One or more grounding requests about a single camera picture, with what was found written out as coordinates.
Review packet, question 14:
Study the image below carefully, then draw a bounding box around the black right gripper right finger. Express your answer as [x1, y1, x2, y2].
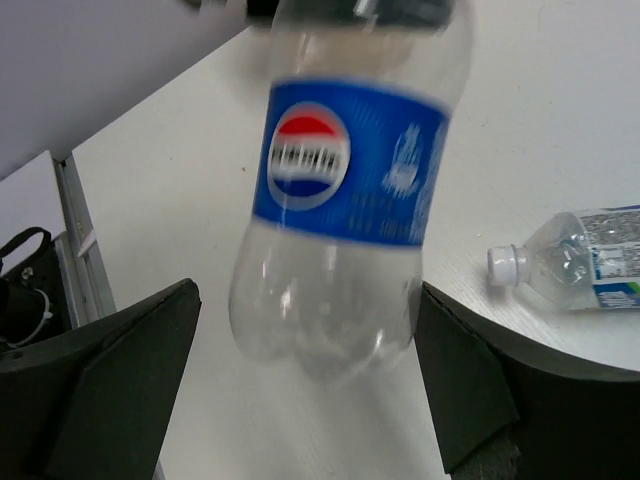
[414, 284, 639, 479]

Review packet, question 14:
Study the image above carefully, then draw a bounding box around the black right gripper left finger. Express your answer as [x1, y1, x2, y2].
[1, 279, 201, 479]

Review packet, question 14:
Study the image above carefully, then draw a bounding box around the clear bottle blue Pepsi label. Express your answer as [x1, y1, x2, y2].
[228, 1, 474, 380]

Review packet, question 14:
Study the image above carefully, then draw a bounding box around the clear water bottle white cap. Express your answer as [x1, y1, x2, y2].
[487, 205, 639, 311]

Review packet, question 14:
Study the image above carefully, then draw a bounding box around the aluminium table frame rail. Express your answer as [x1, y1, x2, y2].
[54, 156, 117, 328]

